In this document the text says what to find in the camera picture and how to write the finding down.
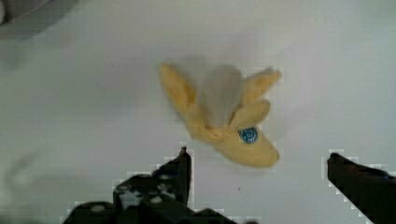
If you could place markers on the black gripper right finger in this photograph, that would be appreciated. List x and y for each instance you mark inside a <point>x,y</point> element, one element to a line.
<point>371,190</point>

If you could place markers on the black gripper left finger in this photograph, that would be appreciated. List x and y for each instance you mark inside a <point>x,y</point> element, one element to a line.
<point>164,193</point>

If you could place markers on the yellow plush banana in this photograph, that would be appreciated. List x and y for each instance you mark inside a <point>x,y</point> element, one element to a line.
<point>225,111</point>

